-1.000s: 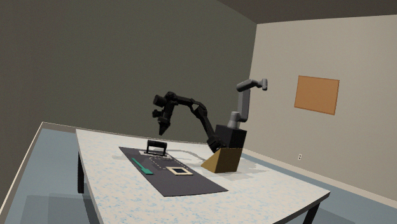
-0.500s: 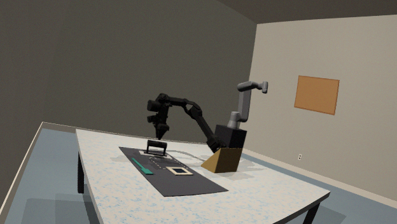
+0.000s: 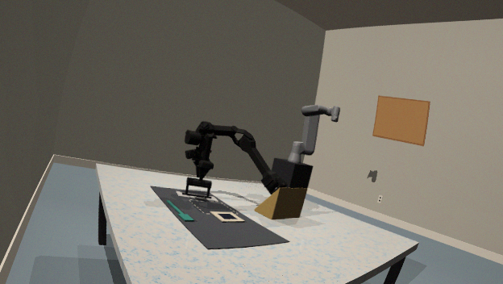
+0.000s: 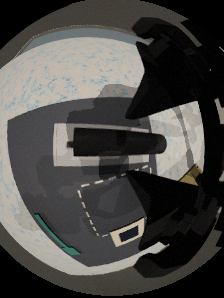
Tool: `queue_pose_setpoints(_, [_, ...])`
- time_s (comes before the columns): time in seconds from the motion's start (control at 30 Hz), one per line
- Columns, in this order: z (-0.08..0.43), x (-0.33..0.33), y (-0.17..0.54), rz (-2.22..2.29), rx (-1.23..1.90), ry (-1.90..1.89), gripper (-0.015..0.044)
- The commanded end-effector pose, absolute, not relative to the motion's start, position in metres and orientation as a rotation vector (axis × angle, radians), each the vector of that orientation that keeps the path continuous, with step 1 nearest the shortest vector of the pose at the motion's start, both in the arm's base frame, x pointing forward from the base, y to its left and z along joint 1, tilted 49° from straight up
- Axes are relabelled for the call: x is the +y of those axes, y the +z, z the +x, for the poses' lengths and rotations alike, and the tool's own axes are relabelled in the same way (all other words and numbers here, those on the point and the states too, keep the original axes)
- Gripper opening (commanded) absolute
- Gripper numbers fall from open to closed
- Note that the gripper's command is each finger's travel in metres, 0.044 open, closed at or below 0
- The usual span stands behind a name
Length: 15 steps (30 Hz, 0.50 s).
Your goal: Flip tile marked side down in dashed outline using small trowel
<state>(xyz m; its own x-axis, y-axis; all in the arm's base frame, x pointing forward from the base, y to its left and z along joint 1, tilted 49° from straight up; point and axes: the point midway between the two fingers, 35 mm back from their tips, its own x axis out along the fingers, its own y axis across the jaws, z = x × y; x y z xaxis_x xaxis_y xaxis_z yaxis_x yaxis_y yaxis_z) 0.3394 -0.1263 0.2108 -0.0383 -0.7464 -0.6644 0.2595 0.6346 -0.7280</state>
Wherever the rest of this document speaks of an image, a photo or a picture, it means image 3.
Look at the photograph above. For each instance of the beige square tile with black square mark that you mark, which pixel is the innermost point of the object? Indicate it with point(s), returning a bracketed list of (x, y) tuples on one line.
[(227, 216)]

